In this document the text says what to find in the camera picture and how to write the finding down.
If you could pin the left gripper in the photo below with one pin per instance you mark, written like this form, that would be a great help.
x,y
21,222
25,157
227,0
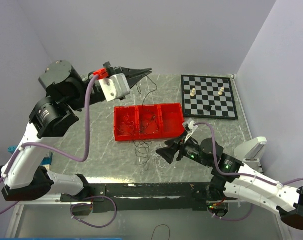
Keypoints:
x,y
131,79

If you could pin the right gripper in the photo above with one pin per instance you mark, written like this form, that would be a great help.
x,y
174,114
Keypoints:
x,y
169,152

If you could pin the red three-compartment bin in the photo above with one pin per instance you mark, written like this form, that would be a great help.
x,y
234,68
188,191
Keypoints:
x,y
144,122

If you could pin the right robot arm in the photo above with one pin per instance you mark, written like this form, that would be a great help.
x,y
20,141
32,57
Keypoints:
x,y
235,179

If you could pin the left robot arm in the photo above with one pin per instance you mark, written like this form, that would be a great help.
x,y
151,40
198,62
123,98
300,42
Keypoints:
x,y
23,176

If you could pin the white chess pawn left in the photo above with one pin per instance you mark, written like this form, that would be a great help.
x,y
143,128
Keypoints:
x,y
193,92

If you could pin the white chess pawn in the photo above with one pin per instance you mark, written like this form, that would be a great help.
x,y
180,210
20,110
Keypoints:
x,y
193,92
221,91

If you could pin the chessboard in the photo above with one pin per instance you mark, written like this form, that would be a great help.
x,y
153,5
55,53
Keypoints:
x,y
207,88

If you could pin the white chess pawn right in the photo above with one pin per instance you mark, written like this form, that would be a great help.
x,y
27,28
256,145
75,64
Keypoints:
x,y
221,91

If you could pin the white stand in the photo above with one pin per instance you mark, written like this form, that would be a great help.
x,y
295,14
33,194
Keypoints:
x,y
251,151

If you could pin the blue white block stack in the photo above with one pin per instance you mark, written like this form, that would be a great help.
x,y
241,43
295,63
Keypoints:
x,y
47,161

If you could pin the blue brown toy block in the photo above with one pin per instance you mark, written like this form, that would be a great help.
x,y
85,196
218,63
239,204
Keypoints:
x,y
11,149

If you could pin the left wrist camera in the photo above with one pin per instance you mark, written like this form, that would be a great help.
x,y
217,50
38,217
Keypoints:
x,y
114,87

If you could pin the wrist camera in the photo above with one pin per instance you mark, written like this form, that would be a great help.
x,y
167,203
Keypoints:
x,y
190,127
114,87

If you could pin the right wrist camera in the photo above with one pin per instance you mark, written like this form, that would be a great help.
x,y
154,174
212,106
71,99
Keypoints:
x,y
190,127

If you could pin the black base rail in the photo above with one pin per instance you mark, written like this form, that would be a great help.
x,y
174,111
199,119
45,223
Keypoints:
x,y
147,196

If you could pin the aluminium frame rail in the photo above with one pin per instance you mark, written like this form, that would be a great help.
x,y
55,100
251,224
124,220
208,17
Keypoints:
x,y
49,199

